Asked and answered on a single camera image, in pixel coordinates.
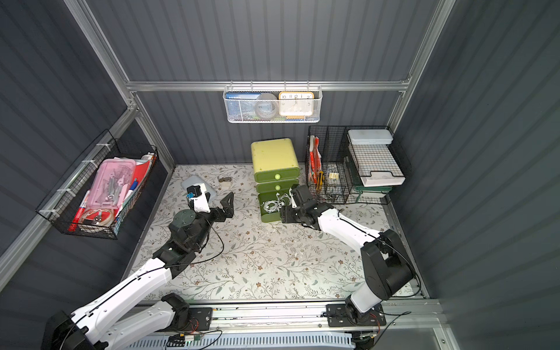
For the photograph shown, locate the white wire wall basket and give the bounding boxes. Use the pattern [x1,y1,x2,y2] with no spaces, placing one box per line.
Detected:
[223,85,323,124]

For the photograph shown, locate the red scissors in organizer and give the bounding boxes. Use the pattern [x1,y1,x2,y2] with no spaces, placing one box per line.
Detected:
[309,135,322,185]

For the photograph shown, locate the white grid paper tray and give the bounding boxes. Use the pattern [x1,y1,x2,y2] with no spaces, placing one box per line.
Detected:
[347,128,405,187]

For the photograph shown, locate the pink pencil case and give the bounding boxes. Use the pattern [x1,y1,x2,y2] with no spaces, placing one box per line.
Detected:
[86,158,136,211]

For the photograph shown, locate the green bottom drawer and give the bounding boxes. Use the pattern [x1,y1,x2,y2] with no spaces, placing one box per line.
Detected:
[258,190,291,223]

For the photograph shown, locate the white earphones small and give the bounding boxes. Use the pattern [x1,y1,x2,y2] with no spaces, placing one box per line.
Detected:
[262,200,279,213]

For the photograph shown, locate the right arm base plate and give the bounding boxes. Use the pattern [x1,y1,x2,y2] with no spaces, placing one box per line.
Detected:
[322,303,386,328]

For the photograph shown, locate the grey tape roll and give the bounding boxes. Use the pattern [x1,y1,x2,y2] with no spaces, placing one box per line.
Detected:
[255,93,279,120]

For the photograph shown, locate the grey plastic lid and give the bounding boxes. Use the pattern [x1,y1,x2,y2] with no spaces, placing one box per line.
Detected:
[181,176,217,201]

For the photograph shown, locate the yellow white clock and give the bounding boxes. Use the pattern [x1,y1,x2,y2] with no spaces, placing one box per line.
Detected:
[278,91,315,118]

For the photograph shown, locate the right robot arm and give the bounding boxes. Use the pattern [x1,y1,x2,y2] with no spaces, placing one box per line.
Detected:
[280,185,417,322]

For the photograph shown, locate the blue box in basket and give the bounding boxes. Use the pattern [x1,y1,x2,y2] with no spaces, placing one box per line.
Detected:
[224,92,261,123]

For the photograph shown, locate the green yellow drawer cabinet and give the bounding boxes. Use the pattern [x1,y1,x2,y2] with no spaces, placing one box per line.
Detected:
[251,138,300,195]

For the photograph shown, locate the black wire desk organizer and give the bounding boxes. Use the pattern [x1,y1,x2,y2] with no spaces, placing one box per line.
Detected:
[306,125,412,204]

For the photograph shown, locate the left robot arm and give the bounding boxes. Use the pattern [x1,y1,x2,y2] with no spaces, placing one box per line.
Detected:
[41,185,235,349]

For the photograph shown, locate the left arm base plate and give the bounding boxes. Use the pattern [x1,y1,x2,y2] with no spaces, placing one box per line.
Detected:
[174,307,213,332]

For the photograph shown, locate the black wire side basket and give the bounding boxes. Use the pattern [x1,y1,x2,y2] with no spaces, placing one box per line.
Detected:
[36,133,158,240]

